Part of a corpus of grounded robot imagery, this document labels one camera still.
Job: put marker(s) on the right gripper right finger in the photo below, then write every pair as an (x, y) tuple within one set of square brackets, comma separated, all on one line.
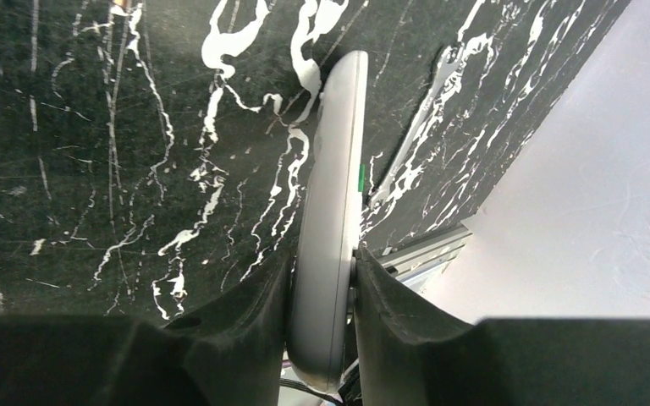
[(412, 353)]

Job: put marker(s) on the aluminium frame rail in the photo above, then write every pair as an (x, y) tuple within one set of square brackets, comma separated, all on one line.
[(415, 264)]

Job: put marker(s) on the small silver wrench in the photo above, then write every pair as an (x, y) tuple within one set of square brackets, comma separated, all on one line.
[(446, 64)]

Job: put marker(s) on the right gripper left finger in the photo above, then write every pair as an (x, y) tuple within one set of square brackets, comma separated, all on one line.
[(227, 352)]

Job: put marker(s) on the white remote control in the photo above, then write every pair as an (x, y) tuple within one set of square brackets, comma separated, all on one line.
[(330, 230)]

